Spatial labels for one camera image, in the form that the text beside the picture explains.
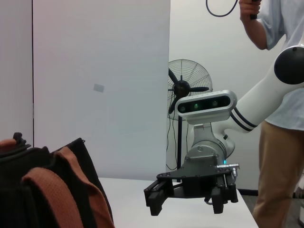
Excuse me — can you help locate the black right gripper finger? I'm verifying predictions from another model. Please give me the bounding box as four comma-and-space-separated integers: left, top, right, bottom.
210, 176, 239, 214
143, 179, 173, 217

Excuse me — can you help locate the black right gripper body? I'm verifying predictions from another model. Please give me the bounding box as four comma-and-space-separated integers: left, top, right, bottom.
156, 163, 241, 200

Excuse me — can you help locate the black bag with orange handles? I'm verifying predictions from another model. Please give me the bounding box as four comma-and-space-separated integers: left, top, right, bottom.
0, 132, 116, 228

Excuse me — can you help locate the person's bare forearm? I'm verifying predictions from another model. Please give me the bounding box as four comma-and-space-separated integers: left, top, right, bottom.
239, 16, 269, 51

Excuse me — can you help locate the person's hand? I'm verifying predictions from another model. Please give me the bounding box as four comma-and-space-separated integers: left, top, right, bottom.
239, 0, 261, 21

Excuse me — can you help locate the person in light blue shirt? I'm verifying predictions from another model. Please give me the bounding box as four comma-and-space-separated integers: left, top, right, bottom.
252, 0, 304, 228

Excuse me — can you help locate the black standing fan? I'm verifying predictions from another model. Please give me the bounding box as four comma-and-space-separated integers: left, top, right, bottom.
167, 59, 213, 182

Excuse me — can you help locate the white partition panel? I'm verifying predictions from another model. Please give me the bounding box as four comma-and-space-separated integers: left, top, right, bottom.
0, 0, 33, 143
31, 0, 171, 179

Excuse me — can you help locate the black handheld controller grip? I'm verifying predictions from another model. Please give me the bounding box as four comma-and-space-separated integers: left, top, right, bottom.
248, 0, 261, 20

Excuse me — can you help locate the right gripper silver plug cable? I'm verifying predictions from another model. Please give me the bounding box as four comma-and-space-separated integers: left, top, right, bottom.
204, 163, 241, 205

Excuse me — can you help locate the black fan power cable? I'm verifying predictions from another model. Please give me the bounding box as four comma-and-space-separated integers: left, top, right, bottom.
165, 114, 178, 168

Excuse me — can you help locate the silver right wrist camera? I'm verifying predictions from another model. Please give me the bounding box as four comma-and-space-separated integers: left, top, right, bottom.
175, 89, 238, 124

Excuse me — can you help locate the black looped controller cable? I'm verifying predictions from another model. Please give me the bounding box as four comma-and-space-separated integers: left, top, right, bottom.
206, 0, 239, 17

